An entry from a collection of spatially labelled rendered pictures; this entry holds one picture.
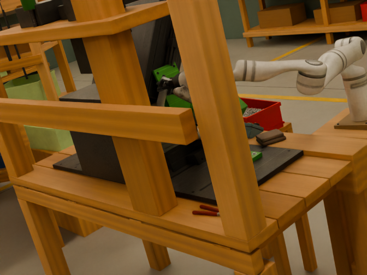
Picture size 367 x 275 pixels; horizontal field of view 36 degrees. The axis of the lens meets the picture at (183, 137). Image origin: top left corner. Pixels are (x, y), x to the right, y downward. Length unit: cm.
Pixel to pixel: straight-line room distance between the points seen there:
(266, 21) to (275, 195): 689
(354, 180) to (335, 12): 596
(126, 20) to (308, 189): 77
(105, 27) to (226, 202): 60
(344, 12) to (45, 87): 440
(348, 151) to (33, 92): 328
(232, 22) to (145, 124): 829
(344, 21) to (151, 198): 622
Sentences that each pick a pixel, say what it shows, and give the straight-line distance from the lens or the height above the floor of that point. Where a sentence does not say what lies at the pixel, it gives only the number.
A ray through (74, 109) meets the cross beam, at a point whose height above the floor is 127.
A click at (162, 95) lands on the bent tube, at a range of 213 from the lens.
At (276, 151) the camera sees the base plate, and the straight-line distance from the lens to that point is 213.
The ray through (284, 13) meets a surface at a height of 45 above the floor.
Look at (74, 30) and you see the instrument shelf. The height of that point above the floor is 152.
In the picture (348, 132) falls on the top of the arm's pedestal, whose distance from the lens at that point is 233.
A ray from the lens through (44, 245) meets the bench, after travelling 286.
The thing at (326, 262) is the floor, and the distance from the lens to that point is 310.
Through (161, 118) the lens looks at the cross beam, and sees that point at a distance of 156.
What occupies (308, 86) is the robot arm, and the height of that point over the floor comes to 116.
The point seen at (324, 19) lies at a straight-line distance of 791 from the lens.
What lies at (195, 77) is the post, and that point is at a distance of 148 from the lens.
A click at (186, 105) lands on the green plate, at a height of 111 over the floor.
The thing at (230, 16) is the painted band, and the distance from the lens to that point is 987.
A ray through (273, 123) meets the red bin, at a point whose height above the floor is 84.
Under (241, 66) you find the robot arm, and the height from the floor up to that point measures 127.
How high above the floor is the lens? 168
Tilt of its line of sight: 18 degrees down
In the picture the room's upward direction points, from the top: 14 degrees counter-clockwise
